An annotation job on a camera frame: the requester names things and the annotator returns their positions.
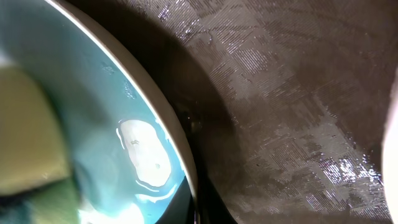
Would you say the green yellow sponge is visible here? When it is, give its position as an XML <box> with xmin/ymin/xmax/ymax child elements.
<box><xmin>1</xmin><ymin>67</ymin><xmax>80</xmax><ymax>224</ymax></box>

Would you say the dark brown serving tray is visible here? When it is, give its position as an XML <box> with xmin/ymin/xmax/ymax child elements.
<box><xmin>75</xmin><ymin>0</ymin><xmax>397</xmax><ymax>223</ymax></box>

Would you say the white plate lower right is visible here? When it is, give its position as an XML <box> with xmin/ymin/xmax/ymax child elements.
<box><xmin>382</xmin><ymin>70</ymin><xmax>398</xmax><ymax>224</ymax></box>

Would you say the pale blue plate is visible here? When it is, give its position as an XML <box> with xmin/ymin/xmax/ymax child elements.
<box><xmin>1</xmin><ymin>1</ymin><xmax>200</xmax><ymax>223</ymax></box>

